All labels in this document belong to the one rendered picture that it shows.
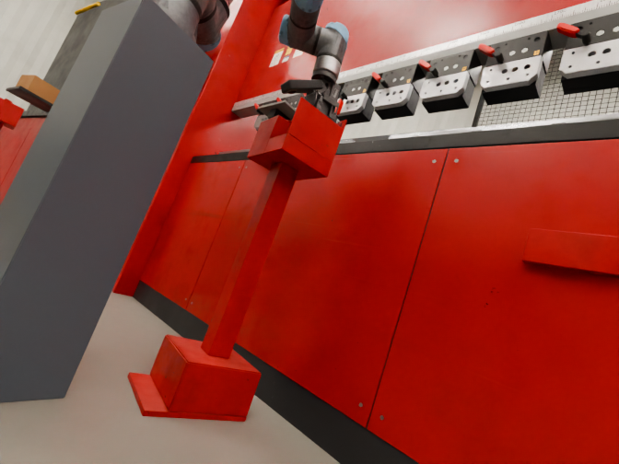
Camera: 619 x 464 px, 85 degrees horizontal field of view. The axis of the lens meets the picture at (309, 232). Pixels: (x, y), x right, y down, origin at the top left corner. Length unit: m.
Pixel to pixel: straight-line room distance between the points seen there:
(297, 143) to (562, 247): 0.61
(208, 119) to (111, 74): 1.53
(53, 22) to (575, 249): 8.40
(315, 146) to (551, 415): 0.75
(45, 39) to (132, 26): 7.63
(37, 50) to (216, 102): 6.25
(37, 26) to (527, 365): 8.36
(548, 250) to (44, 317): 0.94
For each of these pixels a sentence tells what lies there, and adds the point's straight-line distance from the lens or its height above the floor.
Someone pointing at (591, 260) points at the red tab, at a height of 0.57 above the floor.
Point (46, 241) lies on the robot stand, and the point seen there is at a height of 0.28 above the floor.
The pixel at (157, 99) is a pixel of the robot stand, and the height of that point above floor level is 0.62.
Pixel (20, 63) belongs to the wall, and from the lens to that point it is 8.23.
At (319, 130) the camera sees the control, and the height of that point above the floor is 0.76.
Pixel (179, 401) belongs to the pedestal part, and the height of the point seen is 0.03.
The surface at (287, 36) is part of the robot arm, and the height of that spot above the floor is 0.99.
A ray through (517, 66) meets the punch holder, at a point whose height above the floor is 1.15.
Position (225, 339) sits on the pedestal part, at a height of 0.17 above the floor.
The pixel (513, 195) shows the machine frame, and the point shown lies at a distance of 0.88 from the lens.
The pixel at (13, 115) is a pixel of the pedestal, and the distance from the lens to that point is 2.71.
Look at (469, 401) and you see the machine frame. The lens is 0.81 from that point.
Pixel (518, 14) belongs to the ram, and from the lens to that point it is 1.39.
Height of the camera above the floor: 0.35
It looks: 9 degrees up
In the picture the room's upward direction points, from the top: 20 degrees clockwise
